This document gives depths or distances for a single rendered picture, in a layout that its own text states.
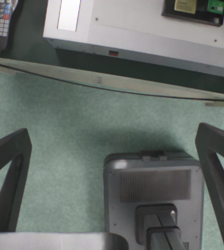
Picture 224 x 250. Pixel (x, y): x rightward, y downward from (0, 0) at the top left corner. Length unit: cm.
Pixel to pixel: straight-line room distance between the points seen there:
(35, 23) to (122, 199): 88
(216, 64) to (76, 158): 104
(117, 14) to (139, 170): 80
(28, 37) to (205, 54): 43
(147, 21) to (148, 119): 91
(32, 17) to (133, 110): 87
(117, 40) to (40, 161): 107
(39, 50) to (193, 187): 96
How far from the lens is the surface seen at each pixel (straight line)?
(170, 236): 105
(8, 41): 63
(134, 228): 125
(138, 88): 119
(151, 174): 114
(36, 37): 63
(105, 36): 49
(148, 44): 49
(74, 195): 146
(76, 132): 135
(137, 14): 51
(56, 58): 60
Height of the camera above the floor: 133
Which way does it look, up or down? 84 degrees down
